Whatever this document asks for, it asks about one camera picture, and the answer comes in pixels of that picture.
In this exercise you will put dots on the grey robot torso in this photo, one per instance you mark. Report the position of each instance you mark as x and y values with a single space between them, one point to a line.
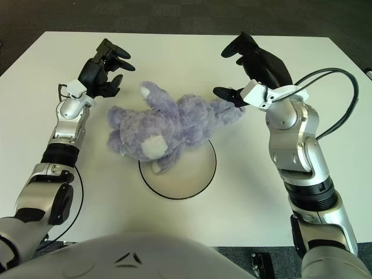
145 258

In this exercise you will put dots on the black metal table bracket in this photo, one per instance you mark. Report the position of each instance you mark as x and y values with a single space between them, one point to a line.
263 266

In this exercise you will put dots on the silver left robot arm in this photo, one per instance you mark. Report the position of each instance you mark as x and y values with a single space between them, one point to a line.
55 162

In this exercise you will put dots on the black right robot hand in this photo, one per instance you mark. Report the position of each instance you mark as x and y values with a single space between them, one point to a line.
267 69

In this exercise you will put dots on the white plate with black rim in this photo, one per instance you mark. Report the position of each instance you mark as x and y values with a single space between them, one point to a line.
186 180

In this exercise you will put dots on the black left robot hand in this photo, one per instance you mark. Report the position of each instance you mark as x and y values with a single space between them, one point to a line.
93 75

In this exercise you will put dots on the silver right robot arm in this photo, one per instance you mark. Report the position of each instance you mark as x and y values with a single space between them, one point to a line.
299 151

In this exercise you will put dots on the purple plush doll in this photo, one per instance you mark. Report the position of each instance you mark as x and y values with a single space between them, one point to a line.
174 122

